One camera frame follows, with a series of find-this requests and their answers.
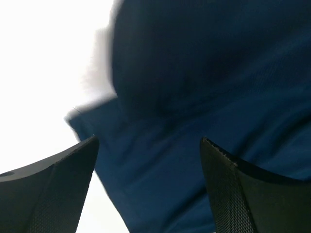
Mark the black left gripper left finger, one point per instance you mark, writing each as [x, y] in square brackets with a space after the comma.
[48, 196]

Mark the navy blue shorts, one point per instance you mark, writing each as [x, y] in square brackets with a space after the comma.
[235, 71]

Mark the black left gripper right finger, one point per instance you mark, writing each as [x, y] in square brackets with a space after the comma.
[245, 198]

